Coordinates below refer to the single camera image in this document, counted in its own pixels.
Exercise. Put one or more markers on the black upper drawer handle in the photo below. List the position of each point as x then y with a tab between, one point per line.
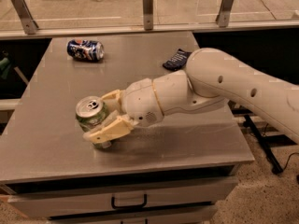
137	202

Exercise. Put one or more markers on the upper grey drawer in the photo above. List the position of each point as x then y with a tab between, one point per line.
86	201

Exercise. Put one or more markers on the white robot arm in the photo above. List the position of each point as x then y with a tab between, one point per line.
209	77

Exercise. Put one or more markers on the lower grey drawer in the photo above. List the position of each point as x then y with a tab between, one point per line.
179	215

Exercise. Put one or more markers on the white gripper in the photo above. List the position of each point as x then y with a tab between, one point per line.
140	103

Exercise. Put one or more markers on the blue pepsi can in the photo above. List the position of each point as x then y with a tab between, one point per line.
85	50

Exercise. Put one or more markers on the green object at left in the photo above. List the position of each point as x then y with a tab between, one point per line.
5	65

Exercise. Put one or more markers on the right metal railing bracket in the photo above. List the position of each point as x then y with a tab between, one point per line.
223	16

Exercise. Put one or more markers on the grey drawer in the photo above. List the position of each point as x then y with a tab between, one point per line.
86	201
179	215

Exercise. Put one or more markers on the left metal railing bracket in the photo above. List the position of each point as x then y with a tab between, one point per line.
28	23

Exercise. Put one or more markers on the black metal stand leg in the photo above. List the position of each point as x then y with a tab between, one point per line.
276	167

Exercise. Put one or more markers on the middle metal railing bracket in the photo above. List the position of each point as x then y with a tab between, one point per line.
147	14

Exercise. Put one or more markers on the dark blue snack bag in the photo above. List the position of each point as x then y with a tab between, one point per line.
177	61

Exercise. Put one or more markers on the green soda can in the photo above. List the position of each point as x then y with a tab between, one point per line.
90	112

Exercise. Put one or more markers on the metal railing bracket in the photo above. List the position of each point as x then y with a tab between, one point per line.
147	14
223	16
28	23

